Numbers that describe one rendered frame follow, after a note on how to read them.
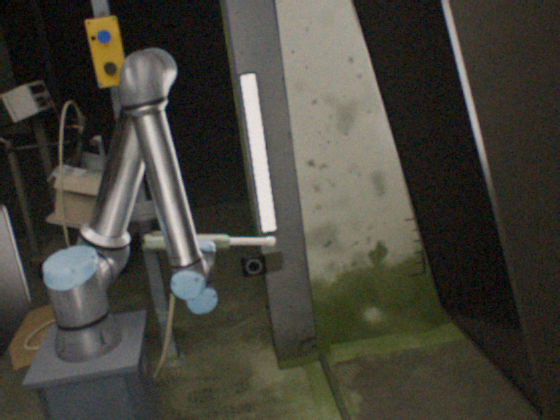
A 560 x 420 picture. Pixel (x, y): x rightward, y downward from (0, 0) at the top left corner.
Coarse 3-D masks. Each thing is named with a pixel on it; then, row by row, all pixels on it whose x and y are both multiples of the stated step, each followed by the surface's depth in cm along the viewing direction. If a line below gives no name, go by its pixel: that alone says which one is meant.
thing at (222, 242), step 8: (152, 232) 198; (160, 232) 198; (152, 240) 196; (160, 240) 197; (208, 240) 203; (216, 240) 204; (224, 240) 205; (232, 240) 207; (240, 240) 208; (248, 240) 209; (256, 240) 210; (264, 240) 211; (272, 240) 212; (144, 248) 197; (152, 248) 197; (160, 248) 198; (216, 248) 205; (224, 248) 206
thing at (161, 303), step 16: (96, 0) 221; (96, 16) 223; (112, 96) 231; (144, 192) 242; (144, 224) 246; (160, 272) 252; (160, 288) 254; (160, 304) 256; (160, 320) 258; (160, 336) 260; (176, 352) 263
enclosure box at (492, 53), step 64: (384, 0) 161; (448, 0) 103; (512, 0) 104; (384, 64) 165; (448, 64) 167; (512, 64) 107; (448, 128) 172; (512, 128) 111; (448, 192) 178; (512, 192) 114; (448, 256) 184; (512, 256) 118; (512, 320) 171; (512, 384) 146
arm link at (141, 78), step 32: (128, 64) 144; (160, 64) 147; (128, 96) 141; (160, 96) 143; (160, 128) 145; (160, 160) 146; (160, 192) 148; (160, 224) 153; (192, 224) 155; (192, 256) 154; (192, 288) 154
